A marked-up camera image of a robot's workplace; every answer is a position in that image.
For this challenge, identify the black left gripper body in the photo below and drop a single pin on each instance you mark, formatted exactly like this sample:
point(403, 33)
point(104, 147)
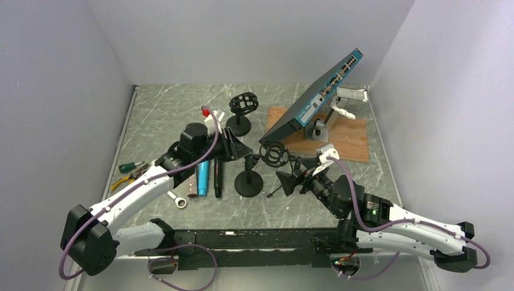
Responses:
point(220, 150)

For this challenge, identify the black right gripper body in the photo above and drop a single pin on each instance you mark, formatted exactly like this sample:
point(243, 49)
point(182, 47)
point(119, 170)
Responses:
point(319, 185)

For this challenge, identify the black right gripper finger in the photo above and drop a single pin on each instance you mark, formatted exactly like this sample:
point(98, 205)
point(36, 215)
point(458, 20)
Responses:
point(310, 163)
point(289, 181)

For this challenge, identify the black microphone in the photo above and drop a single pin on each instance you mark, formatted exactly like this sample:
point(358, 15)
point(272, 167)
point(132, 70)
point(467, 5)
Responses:
point(218, 178)

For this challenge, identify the blue microphone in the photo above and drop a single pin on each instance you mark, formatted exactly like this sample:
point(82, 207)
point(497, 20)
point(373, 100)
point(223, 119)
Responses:
point(202, 171)

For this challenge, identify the black tripod shock mount stand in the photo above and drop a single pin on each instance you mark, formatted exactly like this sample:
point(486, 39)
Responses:
point(276, 155)

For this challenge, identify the black clip microphone stand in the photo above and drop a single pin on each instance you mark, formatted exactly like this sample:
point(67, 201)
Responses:
point(249, 183)

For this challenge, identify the black round base stand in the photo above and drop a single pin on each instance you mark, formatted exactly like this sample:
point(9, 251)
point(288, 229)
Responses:
point(241, 105)

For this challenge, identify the silver head glitter microphone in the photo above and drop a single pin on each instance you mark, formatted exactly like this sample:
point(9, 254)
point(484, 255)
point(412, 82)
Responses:
point(192, 187)

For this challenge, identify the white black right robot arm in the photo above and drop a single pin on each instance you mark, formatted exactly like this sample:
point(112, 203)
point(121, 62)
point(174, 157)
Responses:
point(367, 222)

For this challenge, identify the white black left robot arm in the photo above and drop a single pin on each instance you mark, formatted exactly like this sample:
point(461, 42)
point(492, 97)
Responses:
point(94, 236)

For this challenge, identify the wooden board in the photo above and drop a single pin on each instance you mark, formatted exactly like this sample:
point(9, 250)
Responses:
point(348, 136)

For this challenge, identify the silver ratchet wrench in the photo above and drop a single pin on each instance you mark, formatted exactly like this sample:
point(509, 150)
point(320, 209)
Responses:
point(180, 202)

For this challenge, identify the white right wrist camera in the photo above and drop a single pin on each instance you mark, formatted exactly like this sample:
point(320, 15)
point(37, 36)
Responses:
point(326, 155)

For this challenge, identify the grey metal bracket stand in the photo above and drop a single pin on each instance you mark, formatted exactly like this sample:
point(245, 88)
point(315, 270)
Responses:
point(318, 130)

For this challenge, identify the blue network switch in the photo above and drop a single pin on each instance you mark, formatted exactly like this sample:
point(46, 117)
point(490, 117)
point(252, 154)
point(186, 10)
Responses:
point(309, 103)

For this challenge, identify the yellow handled pliers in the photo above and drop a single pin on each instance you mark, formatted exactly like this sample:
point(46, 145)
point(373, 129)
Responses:
point(131, 177)

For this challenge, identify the green handled screwdriver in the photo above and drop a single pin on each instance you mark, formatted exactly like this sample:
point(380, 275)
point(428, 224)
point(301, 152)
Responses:
point(128, 167)

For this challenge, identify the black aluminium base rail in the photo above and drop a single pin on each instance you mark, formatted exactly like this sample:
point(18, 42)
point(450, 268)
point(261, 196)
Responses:
point(195, 249)

